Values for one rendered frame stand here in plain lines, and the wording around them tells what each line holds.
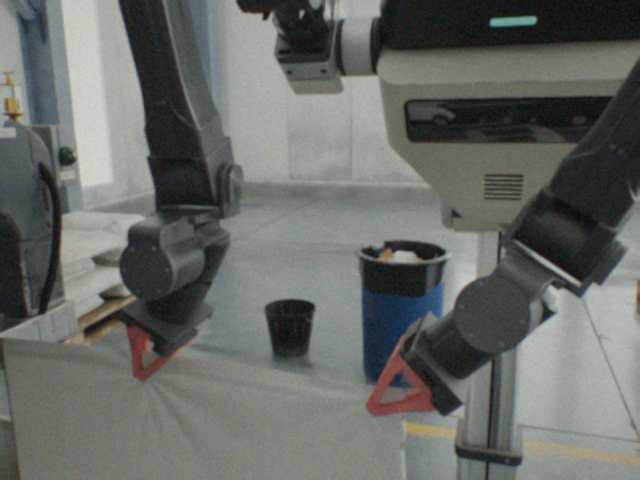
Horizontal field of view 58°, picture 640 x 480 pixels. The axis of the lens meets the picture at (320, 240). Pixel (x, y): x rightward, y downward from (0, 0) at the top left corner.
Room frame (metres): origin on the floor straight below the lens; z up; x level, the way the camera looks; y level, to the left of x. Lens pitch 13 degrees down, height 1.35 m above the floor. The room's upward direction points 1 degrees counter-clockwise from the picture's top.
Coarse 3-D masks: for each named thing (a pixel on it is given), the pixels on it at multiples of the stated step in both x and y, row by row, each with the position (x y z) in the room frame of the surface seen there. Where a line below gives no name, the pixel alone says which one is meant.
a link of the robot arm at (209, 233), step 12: (204, 228) 0.58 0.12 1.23; (216, 228) 0.60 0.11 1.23; (204, 240) 0.56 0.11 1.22; (216, 240) 0.58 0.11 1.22; (228, 240) 0.60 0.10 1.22; (204, 252) 0.57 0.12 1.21; (216, 252) 0.58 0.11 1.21; (204, 264) 0.58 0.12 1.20; (216, 264) 0.59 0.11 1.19; (204, 276) 0.58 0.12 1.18
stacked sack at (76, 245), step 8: (64, 232) 3.61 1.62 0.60; (72, 232) 3.58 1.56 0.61; (80, 232) 3.60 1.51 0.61; (88, 232) 3.60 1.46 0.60; (96, 232) 3.57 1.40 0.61; (104, 232) 3.60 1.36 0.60; (64, 240) 3.30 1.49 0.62; (72, 240) 3.34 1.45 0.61; (80, 240) 3.36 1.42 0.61; (88, 240) 3.37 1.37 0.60; (96, 240) 3.40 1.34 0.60; (104, 240) 3.45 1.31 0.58; (112, 240) 3.52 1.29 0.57; (120, 240) 3.59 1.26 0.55; (64, 248) 3.17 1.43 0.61; (72, 248) 3.21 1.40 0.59; (80, 248) 3.25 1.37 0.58; (88, 248) 3.30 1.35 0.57; (96, 248) 3.36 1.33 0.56; (104, 248) 3.43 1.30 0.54; (112, 248) 3.52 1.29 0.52; (64, 256) 3.11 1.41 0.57; (72, 256) 3.18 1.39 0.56; (80, 256) 3.24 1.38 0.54; (88, 256) 3.31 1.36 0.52; (64, 264) 3.12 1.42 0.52
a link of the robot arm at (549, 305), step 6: (546, 294) 0.47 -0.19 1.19; (546, 300) 0.45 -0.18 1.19; (552, 300) 0.47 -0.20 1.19; (546, 306) 0.44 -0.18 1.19; (552, 306) 0.47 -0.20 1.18; (546, 312) 0.46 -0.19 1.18; (552, 312) 0.46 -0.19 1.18; (558, 312) 0.47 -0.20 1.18; (546, 318) 0.46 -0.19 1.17; (540, 324) 0.47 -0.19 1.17
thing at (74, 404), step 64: (64, 384) 0.65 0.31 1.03; (128, 384) 0.63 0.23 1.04; (192, 384) 0.60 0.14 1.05; (256, 384) 0.57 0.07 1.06; (320, 384) 0.54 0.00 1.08; (64, 448) 0.65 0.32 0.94; (128, 448) 0.63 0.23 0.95; (192, 448) 0.60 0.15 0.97; (256, 448) 0.57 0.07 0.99; (320, 448) 0.54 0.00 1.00; (384, 448) 0.52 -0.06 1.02
